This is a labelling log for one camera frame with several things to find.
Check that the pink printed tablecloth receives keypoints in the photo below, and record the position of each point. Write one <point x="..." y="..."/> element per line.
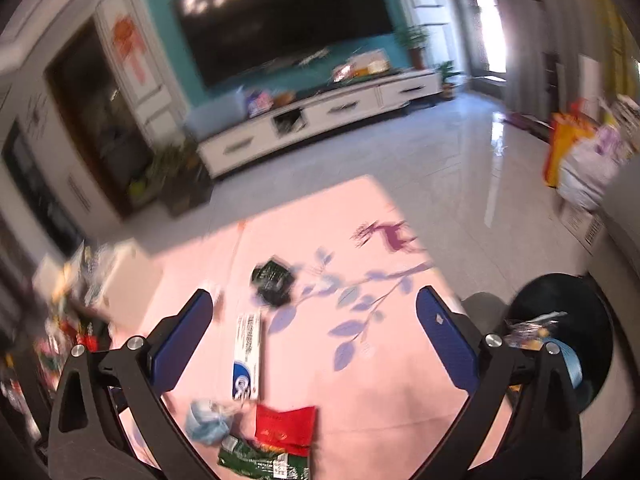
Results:
<point x="375" y="410"/>

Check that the cluttered bottles and jars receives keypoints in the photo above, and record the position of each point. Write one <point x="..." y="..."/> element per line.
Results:
<point x="75" y="320"/>

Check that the clear plastic bag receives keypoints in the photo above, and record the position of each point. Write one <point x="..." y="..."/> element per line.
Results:
<point x="530" y="332"/>

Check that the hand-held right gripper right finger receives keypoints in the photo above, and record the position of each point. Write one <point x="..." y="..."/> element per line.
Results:
<point x="442" y="340"/>

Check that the white plastic carrier bag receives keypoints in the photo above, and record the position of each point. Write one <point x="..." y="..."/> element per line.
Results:
<point x="590" y="170"/>

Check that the green snack packet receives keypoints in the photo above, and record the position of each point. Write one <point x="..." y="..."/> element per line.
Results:
<point x="250" y="460"/>

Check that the white storage box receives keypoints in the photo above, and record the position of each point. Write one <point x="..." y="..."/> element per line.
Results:
<point x="132" y="270"/>

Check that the small potted plant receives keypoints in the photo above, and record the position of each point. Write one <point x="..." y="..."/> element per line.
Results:
<point x="446" y="77"/>

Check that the black trash bin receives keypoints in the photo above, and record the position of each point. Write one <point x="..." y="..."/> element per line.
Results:
<point x="575" y="305"/>

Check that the white television cabinet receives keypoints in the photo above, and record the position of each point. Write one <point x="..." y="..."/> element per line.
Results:
<point x="340" y="105"/>

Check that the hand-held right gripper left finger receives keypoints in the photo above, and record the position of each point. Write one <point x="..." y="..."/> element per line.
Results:
<point x="185" y="340"/>

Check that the blue face mask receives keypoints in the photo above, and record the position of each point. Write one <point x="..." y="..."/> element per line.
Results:
<point x="207" y="425"/>

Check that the tall potted plant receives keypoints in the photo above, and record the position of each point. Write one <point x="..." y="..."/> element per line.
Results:
<point x="414" y="42"/>

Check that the blue storage bin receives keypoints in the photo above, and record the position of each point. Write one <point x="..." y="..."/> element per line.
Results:
<point x="215" y="115"/>

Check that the dark plant stand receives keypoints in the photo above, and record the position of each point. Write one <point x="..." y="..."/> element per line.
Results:
<point x="192" y="192"/>

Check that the yellow and white box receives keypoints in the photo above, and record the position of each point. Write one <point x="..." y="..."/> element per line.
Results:
<point x="367" y="64"/>

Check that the dark green packet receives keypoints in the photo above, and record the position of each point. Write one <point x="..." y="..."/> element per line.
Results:
<point x="272" y="282"/>

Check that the black television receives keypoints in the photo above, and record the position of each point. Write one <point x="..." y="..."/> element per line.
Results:
<point x="280" y="25"/>

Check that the orange shopping bag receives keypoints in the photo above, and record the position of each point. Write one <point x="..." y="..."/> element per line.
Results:
<point x="560" y="145"/>

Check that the red knot decoration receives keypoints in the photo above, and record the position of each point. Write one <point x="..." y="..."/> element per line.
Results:
<point x="127" y="40"/>

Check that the white toothpaste box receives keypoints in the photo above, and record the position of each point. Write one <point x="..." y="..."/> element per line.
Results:
<point x="247" y="355"/>

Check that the dark wooden doorway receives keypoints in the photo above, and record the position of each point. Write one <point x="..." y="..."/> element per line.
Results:
<point x="95" y="110"/>

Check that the red foil packet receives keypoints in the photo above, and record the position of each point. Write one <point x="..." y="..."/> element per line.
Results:
<point x="285" y="427"/>

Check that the bushy potted plant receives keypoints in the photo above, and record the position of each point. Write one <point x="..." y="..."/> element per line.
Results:
<point x="160" y="167"/>

